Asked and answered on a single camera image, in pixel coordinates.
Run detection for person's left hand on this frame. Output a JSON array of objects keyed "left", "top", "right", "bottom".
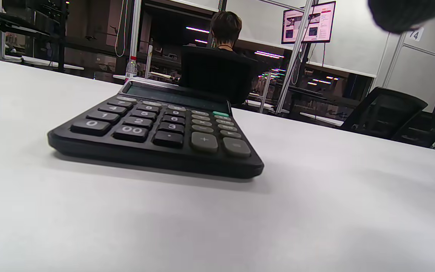
[{"left": 367, "top": 0, "right": 435, "bottom": 34}]

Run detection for black desktop calculator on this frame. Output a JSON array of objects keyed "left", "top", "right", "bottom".
[{"left": 47, "top": 77, "right": 265, "bottom": 179}]

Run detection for black mesh office chair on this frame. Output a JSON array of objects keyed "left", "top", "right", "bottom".
[{"left": 339, "top": 87, "right": 435, "bottom": 148}]

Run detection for black swivel office chair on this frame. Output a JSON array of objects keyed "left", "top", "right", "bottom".
[{"left": 180, "top": 45, "right": 259, "bottom": 105}]

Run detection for clear red-capped water bottle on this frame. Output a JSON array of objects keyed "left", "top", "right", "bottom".
[{"left": 125, "top": 56, "right": 138, "bottom": 82}]

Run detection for wall-mounted monitor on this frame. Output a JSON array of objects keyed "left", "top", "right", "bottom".
[{"left": 281, "top": 1, "right": 336, "bottom": 45}]

